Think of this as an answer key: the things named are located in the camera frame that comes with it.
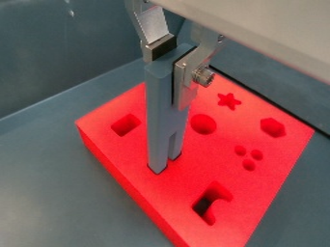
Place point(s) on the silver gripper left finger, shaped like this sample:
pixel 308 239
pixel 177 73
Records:
pixel 148 20

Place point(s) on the red foam shape board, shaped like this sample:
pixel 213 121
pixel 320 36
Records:
pixel 241 145

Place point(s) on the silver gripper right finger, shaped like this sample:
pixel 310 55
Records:
pixel 191 70

